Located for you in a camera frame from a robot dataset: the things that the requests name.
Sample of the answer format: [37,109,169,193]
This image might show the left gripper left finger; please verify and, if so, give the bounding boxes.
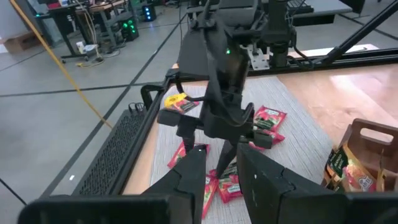
[142,144,208,224]

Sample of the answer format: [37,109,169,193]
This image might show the black computer blue lights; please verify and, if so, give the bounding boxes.
[142,2,157,22]

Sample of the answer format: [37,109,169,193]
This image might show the brown cardboard box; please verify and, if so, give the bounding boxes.
[2,30,43,54]

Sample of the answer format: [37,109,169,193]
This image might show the white tea packet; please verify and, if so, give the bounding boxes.
[341,158,379,193]

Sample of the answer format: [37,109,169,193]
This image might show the wooden three-compartment tea box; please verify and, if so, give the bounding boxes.
[322,118,398,193]

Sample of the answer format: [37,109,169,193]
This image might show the red tea packet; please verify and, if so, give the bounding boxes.
[172,98,200,114]
[201,175,220,220]
[210,161,245,205]
[248,129,286,152]
[167,141,211,169]
[253,105,287,131]

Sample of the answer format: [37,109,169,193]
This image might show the grey woven placemat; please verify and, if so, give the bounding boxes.
[149,76,334,224]

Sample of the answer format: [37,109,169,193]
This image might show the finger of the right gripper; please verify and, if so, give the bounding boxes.
[181,124,197,154]
[215,138,239,179]

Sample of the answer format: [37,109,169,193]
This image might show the yellow floor cable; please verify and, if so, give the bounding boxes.
[8,0,113,129]

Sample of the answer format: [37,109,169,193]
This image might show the black computer green lights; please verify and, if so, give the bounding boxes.
[119,17,140,43]

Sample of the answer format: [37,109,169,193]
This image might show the black perforated computer tower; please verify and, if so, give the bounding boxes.
[70,101,150,197]

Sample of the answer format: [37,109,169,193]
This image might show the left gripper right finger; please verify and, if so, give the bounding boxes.
[236,142,348,224]

